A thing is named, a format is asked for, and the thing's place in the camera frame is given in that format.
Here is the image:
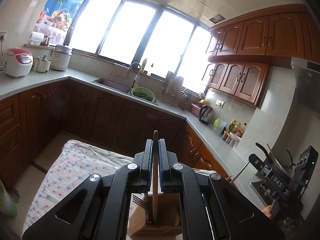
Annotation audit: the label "brown wooden chopstick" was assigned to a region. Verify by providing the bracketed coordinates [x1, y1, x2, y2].
[152, 131, 158, 224]

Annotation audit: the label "stainless steel fork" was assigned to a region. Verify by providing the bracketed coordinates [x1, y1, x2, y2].
[132, 193, 153, 224]

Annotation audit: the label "stainless steel spoon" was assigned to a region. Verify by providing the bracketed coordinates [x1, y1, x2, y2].
[229, 161, 250, 184]

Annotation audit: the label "grey kitchen countertop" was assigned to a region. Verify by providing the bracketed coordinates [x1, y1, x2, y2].
[0, 65, 263, 183]

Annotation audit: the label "person's right hand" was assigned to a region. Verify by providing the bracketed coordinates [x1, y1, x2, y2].
[262, 205, 273, 220]

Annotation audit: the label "black wok with lid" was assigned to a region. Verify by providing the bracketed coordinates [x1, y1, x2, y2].
[255, 142, 296, 178]

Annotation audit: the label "condiment bottles group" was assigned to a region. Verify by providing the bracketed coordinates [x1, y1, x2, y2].
[222, 119, 247, 147]

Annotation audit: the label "lower wooden base cabinets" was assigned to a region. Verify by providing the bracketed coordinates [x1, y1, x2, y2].
[1, 80, 226, 186]

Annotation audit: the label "steel electric kettle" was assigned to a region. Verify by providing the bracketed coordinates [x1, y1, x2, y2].
[199, 105, 214, 125]

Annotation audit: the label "green apple shaped object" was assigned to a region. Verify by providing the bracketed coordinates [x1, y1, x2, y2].
[213, 118, 221, 128]

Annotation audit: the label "wooden utensil holder box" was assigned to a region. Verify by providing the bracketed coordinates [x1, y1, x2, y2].
[129, 193, 182, 237]

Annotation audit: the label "dish drying rack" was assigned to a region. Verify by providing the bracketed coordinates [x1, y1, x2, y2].
[160, 71, 193, 110]

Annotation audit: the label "green colander bowl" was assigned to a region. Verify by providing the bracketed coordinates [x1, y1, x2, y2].
[130, 87, 156, 102]

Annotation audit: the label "white floral tablecloth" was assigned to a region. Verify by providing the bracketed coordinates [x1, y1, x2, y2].
[22, 140, 224, 239]

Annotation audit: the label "chrome sink faucet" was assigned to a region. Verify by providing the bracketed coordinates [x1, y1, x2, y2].
[126, 61, 142, 90]

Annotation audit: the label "steel range hood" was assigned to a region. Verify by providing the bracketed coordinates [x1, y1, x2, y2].
[291, 57, 320, 118]

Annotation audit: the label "large white cooker pot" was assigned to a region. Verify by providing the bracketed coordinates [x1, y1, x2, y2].
[50, 44, 73, 71]

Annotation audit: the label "small white pot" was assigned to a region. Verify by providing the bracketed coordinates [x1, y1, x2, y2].
[34, 54, 51, 73]

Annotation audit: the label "green trash bin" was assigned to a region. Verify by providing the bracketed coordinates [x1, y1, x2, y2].
[0, 181, 18, 218]

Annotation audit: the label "white pink rice cooker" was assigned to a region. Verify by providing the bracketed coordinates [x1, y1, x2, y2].
[4, 48, 33, 77]

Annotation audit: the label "colourful fruit poster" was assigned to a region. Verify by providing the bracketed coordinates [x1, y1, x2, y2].
[34, 0, 84, 45]

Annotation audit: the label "upper wooden wall cabinets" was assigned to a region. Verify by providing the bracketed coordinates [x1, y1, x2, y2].
[206, 4, 319, 106]

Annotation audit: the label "wall power socket strip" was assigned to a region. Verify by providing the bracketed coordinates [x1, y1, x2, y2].
[0, 31, 8, 41]

